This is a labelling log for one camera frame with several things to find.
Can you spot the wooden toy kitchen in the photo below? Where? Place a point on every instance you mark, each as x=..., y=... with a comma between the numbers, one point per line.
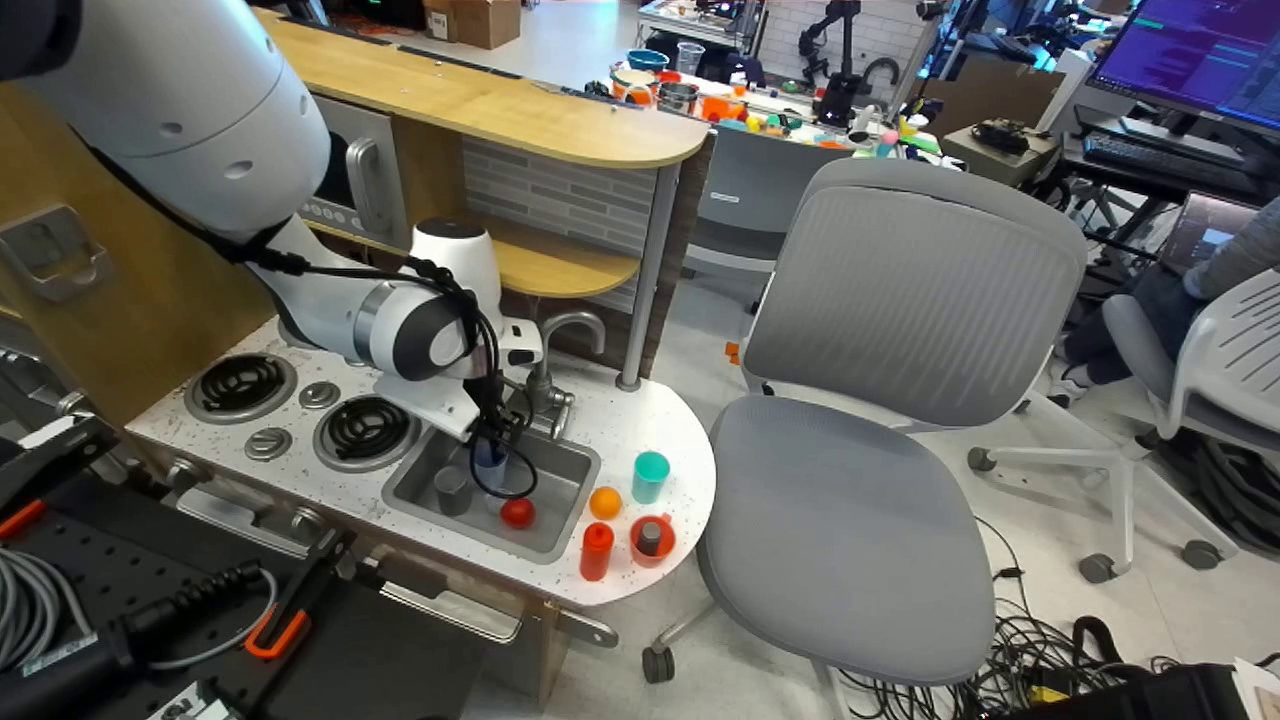
x=642, y=425

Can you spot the black camera tripod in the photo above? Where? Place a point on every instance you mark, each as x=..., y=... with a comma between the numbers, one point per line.
x=843, y=67

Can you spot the black equipment case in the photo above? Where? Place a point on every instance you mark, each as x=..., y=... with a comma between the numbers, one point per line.
x=1132, y=697

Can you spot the grey toy sink basin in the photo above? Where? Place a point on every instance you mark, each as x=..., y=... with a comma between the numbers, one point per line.
x=562, y=501

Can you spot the computer monitor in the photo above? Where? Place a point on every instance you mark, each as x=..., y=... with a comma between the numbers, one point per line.
x=1195, y=63

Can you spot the grey wall hook plate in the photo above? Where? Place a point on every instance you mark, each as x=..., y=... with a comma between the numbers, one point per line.
x=47, y=247

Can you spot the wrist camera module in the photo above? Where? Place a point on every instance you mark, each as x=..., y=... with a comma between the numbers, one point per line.
x=520, y=344

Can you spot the white mesh office chair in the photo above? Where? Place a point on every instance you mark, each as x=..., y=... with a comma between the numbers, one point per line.
x=1234, y=352

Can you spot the grey round stove knob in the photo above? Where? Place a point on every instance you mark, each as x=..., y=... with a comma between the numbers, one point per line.
x=264, y=441
x=316, y=392

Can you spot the red toy ball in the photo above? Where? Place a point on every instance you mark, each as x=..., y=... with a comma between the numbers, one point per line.
x=517, y=512

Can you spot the grey kitchen support pole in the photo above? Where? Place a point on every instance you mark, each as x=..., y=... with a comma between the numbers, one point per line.
x=648, y=267

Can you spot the orange toy ball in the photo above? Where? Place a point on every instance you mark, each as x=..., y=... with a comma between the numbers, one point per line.
x=607, y=501

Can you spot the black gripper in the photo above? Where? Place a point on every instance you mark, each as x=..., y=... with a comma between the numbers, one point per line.
x=496, y=392

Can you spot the cardboard box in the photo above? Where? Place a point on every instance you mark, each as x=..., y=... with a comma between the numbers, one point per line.
x=474, y=23

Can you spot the light grey office chair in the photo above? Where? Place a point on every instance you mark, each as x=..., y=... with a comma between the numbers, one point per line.
x=880, y=403

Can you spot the grey chair with light frame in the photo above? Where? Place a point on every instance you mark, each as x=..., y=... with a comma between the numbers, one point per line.
x=755, y=184

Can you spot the person in grey hoodie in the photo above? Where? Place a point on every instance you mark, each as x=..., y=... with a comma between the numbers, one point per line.
x=1234, y=258

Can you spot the red cup with dark inside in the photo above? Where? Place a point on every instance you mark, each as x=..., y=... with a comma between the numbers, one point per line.
x=652, y=538

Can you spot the black coil toy burner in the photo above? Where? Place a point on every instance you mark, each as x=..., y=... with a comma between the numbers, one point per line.
x=363, y=430
x=241, y=385

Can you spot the grey toy faucet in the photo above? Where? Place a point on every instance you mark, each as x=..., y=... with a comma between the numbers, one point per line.
x=578, y=322

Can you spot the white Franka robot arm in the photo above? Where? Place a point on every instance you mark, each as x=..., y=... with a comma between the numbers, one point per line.
x=174, y=105

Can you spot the grey toy microwave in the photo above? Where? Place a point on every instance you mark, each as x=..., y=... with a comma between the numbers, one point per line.
x=350, y=167

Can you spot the tall red plastic cup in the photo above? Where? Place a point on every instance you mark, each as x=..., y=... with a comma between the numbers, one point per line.
x=597, y=550

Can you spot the dark grey plastic cup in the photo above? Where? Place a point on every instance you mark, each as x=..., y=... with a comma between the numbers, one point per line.
x=450, y=490

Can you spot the black monitor desk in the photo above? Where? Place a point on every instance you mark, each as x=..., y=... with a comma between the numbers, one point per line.
x=1146, y=152

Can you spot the cluttered table of toys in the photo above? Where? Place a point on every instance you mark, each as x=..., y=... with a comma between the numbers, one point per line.
x=785, y=105

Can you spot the dark box device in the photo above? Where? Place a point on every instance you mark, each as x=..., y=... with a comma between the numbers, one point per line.
x=1007, y=147

